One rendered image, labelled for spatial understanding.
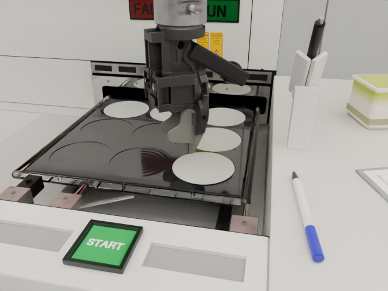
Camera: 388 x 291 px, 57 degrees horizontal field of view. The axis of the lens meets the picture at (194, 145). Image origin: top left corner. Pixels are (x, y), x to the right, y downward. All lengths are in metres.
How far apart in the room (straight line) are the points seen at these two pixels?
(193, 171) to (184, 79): 0.15
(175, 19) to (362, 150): 0.31
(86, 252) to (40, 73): 0.73
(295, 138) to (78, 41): 0.61
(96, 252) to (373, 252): 0.25
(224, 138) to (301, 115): 0.22
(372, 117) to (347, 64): 1.82
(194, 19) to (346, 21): 1.89
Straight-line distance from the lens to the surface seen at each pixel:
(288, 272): 0.33
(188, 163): 0.58
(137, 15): 0.86
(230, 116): 0.77
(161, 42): 0.51
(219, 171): 0.56
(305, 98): 0.48
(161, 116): 0.77
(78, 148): 0.66
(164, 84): 0.51
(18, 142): 0.92
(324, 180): 0.45
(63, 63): 0.98
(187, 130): 0.57
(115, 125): 0.74
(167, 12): 0.51
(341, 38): 2.37
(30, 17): 0.99
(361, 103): 0.62
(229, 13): 0.81
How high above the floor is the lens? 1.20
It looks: 28 degrees down
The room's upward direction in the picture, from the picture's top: straight up
